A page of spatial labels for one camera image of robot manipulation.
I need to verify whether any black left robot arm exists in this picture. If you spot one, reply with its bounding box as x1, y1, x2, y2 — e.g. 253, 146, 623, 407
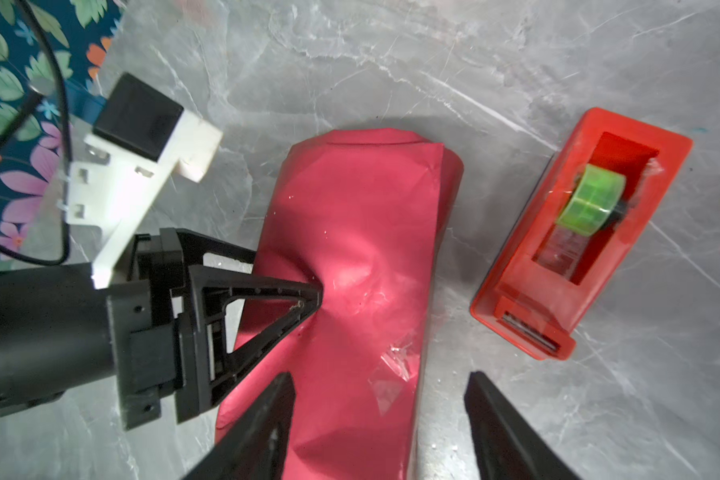
0, 228, 322, 430

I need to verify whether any red tape dispenser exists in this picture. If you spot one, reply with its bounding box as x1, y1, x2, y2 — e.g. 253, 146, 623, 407
470, 108, 693, 361

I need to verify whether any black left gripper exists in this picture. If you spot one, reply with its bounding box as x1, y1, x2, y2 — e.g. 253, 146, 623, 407
106, 229, 323, 430

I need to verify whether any maroon wrapping paper sheet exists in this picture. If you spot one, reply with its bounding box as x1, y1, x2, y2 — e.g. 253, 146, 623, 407
216, 129, 464, 479

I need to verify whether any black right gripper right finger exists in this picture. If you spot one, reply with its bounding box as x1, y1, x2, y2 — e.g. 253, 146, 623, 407
464, 371, 578, 480

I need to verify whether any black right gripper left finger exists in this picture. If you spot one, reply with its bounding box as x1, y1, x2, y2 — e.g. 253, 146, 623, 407
185, 372, 296, 480

